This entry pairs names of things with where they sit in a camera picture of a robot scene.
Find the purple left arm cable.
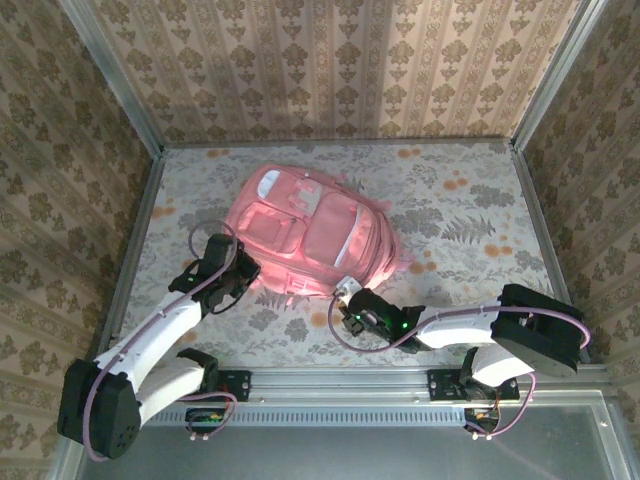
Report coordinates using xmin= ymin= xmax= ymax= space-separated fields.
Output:
xmin=82 ymin=219 xmax=241 ymax=461

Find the slotted grey cable duct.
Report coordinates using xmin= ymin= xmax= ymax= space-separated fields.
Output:
xmin=89 ymin=407 xmax=476 ymax=427

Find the aluminium table edge rail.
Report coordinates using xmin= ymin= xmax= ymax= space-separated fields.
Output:
xmin=84 ymin=147 xmax=166 ymax=369
xmin=509 ymin=142 xmax=591 ymax=364

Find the black connector board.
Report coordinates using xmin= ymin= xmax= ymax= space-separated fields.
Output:
xmin=463 ymin=407 xmax=501 ymax=434
xmin=184 ymin=407 xmax=226 ymax=434

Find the aluminium frame post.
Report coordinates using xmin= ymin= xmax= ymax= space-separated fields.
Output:
xmin=57 ymin=0 xmax=166 ymax=156
xmin=509 ymin=0 xmax=609 ymax=151

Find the wide aluminium base rail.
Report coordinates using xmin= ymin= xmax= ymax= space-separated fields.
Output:
xmin=74 ymin=364 xmax=616 ymax=401

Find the pink backpack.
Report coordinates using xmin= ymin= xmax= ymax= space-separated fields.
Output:
xmin=222 ymin=162 xmax=416 ymax=301

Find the grey metal panel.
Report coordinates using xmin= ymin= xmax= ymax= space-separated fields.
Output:
xmin=49 ymin=389 xmax=640 ymax=480

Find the floral tablecloth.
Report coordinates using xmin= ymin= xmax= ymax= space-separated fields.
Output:
xmin=99 ymin=142 xmax=581 ymax=369

